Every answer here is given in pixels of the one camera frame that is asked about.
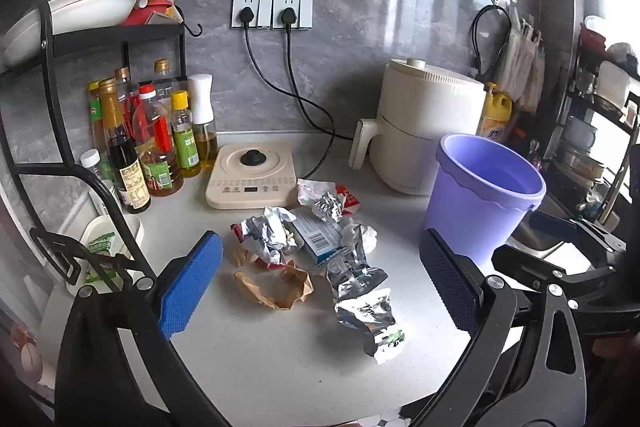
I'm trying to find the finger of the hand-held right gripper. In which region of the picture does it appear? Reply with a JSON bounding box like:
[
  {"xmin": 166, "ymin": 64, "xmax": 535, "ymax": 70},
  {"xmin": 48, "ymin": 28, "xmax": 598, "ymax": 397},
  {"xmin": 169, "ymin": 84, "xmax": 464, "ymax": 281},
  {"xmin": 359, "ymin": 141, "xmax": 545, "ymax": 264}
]
[
  {"xmin": 491, "ymin": 244, "xmax": 617, "ymax": 304},
  {"xmin": 529, "ymin": 211, "xmax": 627, "ymax": 257}
]

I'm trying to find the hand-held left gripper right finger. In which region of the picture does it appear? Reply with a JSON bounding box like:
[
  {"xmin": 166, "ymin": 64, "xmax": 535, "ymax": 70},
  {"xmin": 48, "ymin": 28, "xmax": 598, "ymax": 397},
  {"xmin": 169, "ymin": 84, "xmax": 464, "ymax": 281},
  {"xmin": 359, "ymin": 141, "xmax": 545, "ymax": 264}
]
[{"xmin": 407, "ymin": 228, "xmax": 588, "ymax": 427}]

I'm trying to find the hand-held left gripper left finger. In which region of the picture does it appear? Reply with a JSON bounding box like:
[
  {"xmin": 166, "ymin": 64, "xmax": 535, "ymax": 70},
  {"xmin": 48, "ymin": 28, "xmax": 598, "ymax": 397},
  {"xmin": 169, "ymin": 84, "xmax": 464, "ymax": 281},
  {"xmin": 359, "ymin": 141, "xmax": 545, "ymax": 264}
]
[{"xmin": 55, "ymin": 231, "xmax": 236, "ymax": 427}]

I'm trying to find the purple plastic bucket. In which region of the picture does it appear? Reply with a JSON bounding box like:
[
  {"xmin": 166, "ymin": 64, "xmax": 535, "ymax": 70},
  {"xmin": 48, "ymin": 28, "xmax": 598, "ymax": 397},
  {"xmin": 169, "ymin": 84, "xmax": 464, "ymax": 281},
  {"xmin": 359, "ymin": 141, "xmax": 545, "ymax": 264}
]
[{"xmin": 419, "ymin": 133, "xmax": 547, "ymax": 268}]

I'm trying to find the brown paper bag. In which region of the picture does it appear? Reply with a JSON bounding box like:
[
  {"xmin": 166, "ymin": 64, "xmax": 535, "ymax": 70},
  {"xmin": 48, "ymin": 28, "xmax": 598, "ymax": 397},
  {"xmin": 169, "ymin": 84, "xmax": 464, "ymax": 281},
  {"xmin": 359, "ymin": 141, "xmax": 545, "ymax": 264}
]
[{"xmin": 234, "ymin": 259, "xmax": 313, "ymax": 310}]

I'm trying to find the silver foil packet green print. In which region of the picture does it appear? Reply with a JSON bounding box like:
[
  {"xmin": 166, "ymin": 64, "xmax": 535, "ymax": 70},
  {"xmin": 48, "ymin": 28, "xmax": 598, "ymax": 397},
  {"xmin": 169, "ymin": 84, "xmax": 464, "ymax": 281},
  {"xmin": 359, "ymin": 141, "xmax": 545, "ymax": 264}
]
[{"xmin": 335, "ymin": 289, "xmax": 406, "ymax": 365}]

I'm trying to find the silver red packet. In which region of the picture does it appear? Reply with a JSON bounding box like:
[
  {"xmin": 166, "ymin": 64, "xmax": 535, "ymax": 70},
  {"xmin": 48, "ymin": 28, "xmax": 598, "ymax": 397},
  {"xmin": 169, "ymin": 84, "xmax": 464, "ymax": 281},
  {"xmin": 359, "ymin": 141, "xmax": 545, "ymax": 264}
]
[{"xmin": 230, "ymin": 207, "xmax": 301, "ymax": 268}]

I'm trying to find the white tissue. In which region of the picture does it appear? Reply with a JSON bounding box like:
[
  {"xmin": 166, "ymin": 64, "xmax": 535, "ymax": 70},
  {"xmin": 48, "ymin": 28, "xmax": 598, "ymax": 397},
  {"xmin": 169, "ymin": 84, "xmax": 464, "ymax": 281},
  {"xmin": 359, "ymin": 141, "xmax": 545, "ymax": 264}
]
[{"xmin": 350, "ymin": 219, "xmax": 378, "ymax": 255}]

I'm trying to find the plain silver foil packet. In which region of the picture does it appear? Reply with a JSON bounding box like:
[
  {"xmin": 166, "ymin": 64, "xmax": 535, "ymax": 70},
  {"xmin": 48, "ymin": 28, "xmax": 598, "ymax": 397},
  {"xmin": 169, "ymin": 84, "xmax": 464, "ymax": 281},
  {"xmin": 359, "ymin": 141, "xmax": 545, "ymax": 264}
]
[{"xmin": 325, "ymin": 224, "xmax": 388, "ymax": 303}]

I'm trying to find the red white carton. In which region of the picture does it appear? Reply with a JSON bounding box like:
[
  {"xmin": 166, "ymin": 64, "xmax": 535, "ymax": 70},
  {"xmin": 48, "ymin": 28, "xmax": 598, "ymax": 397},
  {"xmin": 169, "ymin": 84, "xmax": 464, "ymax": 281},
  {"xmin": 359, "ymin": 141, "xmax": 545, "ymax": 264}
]
[{"xmin": 335, "ymin": 186, "xmax": 363, "ymax": 217}]

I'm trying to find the blue white box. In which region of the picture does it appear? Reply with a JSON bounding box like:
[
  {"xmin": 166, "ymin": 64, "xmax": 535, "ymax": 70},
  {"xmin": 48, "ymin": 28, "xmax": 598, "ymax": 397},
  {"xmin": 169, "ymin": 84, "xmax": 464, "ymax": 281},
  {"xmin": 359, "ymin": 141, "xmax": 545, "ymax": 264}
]
[{"xmin": 290, "ymin": 209, "xmax": 351, "ymax": 265}]

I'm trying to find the foil wad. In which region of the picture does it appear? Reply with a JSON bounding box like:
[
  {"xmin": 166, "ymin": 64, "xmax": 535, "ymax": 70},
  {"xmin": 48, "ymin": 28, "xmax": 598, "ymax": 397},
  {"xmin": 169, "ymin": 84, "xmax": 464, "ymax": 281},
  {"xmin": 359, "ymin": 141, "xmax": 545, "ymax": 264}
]
[{"xmin": 312, "ymin": 192, "xmax": 346, "ymax": 223}]

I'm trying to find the white wrapper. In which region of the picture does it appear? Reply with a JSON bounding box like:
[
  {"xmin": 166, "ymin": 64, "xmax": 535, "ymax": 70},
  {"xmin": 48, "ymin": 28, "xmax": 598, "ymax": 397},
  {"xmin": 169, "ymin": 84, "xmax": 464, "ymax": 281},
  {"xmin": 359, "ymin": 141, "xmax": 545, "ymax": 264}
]
[{"xmin": 297, "ymin": 179, "xmax": 341, "ymax": 208}]

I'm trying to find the steel pot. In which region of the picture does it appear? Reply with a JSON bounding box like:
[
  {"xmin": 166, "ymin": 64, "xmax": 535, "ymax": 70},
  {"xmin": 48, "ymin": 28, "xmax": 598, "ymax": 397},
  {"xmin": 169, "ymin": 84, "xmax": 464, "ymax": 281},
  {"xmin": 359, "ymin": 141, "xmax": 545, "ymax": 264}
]
[{"xmin": 560, "ymin": 142, "xmax": 606, "ymax": 188}]

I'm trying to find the white bowl with packet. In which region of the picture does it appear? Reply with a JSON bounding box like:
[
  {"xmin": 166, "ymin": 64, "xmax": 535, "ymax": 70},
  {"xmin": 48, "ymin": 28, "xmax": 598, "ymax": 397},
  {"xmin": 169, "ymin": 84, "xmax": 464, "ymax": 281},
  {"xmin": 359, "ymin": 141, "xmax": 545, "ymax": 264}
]
[{"xmin": 65, "ymin": 214, "xmax": 146, "ymax": 298}]

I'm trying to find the beige kitchen scale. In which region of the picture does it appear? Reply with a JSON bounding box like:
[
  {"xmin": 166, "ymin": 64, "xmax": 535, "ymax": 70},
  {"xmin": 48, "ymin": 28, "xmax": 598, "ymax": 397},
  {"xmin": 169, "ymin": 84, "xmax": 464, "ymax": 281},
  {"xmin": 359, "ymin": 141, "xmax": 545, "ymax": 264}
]
[{"xmin": 205, "ymin": 143, "xmax": 316, "ymax": 210}]

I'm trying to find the yellow detergent bottle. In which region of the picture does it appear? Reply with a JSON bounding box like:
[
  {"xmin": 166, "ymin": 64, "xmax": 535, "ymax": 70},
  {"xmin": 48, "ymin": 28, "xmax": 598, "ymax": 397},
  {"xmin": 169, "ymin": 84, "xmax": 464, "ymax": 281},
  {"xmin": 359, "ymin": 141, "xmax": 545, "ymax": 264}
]
[{"xmin": 475, "ymin": 82, "xmax": 515, "ymax": 145}]

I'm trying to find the black dish rack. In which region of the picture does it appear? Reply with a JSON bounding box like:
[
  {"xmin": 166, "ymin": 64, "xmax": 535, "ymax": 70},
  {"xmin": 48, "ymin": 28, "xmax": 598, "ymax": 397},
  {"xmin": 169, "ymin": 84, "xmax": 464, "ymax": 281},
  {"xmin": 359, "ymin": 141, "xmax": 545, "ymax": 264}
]
[{"xmin": 550, "ymin": 22, "xmax": 640, "ymax": 228}]

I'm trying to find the red cap oil bottle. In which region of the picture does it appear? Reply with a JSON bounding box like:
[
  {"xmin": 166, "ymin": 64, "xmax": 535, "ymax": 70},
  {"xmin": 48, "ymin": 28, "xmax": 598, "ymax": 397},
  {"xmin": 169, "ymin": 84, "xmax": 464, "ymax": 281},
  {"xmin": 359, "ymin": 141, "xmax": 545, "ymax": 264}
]
[{"xmin": 135, "ymin": 84, "xmax": 185, "ymax": 196}]

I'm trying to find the black round knob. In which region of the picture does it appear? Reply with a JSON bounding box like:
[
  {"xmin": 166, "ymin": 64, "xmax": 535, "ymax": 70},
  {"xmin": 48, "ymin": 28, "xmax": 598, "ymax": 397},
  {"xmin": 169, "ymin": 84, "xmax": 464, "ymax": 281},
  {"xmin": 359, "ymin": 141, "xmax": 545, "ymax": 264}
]
[{"xmin": 240, "ymin": 148, "xmax": 272, "ymax": 166}]

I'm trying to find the yellow cap green label bottle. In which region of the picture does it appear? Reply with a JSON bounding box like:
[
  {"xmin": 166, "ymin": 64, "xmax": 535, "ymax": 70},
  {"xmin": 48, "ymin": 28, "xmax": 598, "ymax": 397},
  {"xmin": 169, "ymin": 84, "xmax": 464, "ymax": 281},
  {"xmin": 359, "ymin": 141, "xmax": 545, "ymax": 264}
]
[{"xmin": 170, "ymin": 90, "xmax": 201, "ymax": 178}]

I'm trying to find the white storage container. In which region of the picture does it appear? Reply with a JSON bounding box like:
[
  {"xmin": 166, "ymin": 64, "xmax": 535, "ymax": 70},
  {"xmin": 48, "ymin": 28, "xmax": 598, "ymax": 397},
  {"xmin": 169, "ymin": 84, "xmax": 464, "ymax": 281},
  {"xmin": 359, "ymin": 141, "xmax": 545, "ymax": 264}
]
[{"xmin": 597, "ymin": 61, "xmax": 632, "ymax": 108}]

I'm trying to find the white air fryer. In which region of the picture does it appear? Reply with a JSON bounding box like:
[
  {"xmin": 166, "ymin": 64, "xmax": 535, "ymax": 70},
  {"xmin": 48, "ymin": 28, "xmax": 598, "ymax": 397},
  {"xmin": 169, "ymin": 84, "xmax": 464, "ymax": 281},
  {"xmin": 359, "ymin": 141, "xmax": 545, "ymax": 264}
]
[{"xmin": 348, "ymin": 58, "xmax": 488, "ymax": 198}]

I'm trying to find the clear bottle white cap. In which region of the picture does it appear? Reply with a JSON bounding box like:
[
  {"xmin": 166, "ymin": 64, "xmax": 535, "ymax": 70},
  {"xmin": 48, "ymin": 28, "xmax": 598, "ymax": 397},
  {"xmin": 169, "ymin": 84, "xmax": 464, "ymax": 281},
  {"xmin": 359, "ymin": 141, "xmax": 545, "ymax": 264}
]
[{"xmin": 80, "ymin": 149, "xmax": 121, "ymax": 215}]

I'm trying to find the beige hanging cloth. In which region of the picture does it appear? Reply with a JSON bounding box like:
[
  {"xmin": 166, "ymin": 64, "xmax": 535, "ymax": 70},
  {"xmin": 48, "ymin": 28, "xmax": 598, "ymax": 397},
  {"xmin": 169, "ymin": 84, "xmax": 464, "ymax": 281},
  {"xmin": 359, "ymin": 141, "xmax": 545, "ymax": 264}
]
[{"xmin": 500, "ymin": 9, "xmax": 547, "ymax": 112}]

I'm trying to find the white top oil sprayer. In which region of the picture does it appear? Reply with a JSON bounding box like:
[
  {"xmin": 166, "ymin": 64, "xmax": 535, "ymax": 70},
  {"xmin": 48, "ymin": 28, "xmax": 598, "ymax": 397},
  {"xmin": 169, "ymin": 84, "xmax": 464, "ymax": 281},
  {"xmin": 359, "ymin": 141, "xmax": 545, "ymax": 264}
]
[{"xmin": 187, "ymin": 73, "xmax": 219, "ymax": 172}]

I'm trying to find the amber bottle yellow cap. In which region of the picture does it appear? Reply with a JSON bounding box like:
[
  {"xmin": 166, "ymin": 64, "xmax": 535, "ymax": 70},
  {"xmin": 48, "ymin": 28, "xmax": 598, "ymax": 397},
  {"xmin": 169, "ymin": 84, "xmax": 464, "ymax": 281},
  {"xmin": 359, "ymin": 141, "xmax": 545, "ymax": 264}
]
[{"xmin": 87, "ymin": 79, "xmax": 108, "ymax": 152}]

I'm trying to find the clear bottle gold cap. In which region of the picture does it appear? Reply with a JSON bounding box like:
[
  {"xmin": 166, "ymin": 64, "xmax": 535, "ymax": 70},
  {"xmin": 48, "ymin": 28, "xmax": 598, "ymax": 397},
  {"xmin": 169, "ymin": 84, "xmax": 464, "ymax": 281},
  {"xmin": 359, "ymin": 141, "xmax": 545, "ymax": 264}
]
[{"xmin": 150, "ymin": 59, "xmax": 181, "ymax": 108}]

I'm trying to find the slim bottle gold cap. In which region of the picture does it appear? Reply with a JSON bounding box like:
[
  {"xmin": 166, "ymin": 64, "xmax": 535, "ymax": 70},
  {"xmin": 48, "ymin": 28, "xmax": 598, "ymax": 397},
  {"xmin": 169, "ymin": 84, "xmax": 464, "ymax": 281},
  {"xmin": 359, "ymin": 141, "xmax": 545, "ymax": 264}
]
[{"xmin": 114, "ymin": 67, "xmax": 141, "ymax": 132}]

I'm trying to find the black metal kitchen rack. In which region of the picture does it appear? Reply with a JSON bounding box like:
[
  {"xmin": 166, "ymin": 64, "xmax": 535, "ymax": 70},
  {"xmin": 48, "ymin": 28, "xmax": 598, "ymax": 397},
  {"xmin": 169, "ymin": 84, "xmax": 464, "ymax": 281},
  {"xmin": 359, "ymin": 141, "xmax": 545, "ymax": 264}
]
[{"xmin": 0, "ymin": 0, "xmax": 203, "ymax": 288}]

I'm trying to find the red plastic kitchen tool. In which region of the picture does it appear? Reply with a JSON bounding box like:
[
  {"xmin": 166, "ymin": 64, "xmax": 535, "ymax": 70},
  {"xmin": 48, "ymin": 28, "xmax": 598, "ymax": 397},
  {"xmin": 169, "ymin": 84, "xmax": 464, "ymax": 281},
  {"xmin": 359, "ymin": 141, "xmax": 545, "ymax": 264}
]
[{"xmin": 122, "ymin": 0, "xmax": 176, "ymax": 26}]

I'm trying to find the white dish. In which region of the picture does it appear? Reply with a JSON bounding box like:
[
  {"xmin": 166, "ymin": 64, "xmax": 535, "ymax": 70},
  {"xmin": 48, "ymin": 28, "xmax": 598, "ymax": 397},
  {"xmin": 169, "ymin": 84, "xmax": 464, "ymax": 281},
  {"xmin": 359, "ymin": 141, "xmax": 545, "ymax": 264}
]
[{"xmin": 2, "ymin": 0, "xmax": 138, "ymax": 62}]

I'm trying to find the black hanging cable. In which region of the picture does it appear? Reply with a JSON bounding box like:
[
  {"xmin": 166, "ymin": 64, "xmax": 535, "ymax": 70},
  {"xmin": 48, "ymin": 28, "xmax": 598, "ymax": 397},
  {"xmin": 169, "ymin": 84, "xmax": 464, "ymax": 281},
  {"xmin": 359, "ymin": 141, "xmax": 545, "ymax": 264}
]
[{"xmin": 470, "ymin": 4, "xmax": 513, "ymax": 80}]

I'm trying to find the black power cable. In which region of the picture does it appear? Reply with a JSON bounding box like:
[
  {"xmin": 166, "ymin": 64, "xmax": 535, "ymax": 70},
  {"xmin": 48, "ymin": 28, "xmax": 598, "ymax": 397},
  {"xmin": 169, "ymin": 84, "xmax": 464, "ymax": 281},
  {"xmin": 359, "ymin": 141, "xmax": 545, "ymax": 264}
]
[
  {"xmin": 285, "ymin": 26, "xmax": 337, "ymax": 180},
  {"xmin": 244, "ymin": 26, "xmax": 355, "ymax": 142}
]

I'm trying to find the white wall socket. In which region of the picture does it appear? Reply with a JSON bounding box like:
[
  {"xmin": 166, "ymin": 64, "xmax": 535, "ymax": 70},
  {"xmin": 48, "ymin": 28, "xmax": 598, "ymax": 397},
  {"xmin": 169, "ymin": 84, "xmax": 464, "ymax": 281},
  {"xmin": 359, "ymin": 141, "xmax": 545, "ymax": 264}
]
[
  {"xmin": 231, "ymin": 0, "xmax": 273, "ymax": 30},
  {"xmin": 271, "ymin": 0, "xmax": 314, "ymax": 30}
]

